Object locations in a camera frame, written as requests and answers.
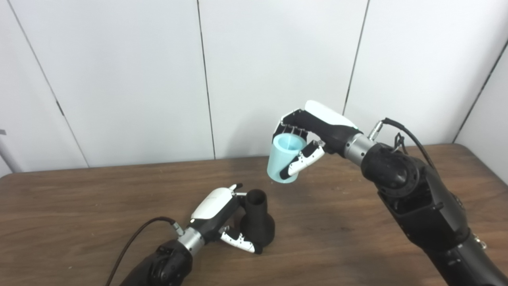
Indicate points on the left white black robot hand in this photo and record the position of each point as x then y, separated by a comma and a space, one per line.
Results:
214, 210

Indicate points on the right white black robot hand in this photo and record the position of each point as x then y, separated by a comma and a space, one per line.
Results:
329, 127

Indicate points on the black nozzle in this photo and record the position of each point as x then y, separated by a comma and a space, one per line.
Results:
257, 222

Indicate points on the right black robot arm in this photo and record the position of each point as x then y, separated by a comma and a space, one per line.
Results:
420, 198

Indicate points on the black wall panel hinge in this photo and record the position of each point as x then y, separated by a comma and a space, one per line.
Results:
60, 108

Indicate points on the white wall corner post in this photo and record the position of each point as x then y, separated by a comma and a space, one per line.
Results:
8, 159

